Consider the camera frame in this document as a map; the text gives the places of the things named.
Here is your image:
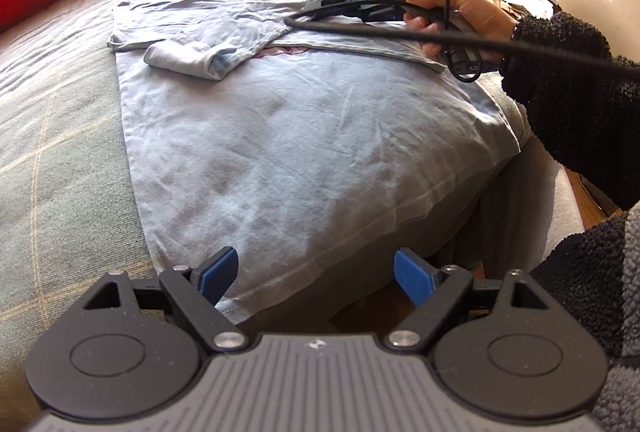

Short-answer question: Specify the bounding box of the thick black cable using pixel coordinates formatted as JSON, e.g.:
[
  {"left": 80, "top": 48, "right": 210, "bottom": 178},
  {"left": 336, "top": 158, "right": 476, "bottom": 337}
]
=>
[{"left": 282, "top": 14, "right": 640, "bottom": 80}]

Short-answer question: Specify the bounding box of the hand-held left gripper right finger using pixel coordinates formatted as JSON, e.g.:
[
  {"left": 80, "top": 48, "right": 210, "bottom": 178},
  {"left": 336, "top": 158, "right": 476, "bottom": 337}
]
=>
[{"left": 385, "top": 248, "right": 551, "bottom": 355}]

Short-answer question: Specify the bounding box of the person's fleece jacket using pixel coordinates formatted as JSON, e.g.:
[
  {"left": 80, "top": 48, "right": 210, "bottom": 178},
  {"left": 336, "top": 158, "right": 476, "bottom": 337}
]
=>
[{"left": 527, "top": 199, "right": 640, "bottom": 432}]

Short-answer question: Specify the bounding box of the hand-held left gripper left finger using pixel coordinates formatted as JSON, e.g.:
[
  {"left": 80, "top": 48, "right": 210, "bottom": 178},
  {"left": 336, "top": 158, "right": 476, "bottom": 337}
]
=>
[{"left": 82, "top": 246, "right": 246, "bottom": 355}]

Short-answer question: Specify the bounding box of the person's right forearm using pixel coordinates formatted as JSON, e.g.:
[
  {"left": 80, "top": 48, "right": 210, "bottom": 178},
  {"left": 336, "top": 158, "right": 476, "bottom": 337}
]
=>
[{"left": 500, "top": 11, "right": 640, "bottom": 213}]

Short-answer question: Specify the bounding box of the person's right hand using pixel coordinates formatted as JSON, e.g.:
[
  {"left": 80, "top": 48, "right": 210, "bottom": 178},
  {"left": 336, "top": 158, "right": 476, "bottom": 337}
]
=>
[{"left": 402, "top": 0, "right": 518, "bottom": 63}]

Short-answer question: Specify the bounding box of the bed with grey sheet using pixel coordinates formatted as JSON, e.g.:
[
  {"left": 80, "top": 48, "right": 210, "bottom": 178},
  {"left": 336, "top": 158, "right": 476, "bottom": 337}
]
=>
[{"left": 0, "top": 0, "right": 586, "bottom": 348}]

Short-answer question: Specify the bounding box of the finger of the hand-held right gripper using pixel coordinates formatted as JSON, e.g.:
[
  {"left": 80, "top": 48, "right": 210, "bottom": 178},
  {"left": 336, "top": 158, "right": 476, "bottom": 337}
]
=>
[{"left": 299, "top": 0, "right": 401, "bottom": 24}]

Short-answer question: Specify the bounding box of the thin black cable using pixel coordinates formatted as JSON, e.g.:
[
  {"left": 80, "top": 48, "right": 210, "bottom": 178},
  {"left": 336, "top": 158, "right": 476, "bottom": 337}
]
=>
[{"left": 440, "top": 0, "right": 483, "bottom": 84}]

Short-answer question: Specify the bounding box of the light blue long-sleeved shirt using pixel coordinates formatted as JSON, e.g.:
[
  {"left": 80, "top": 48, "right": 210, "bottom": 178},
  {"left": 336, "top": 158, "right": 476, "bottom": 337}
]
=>
[{"left": 106, "top": 0, "right": 523, "bottom": 328}]

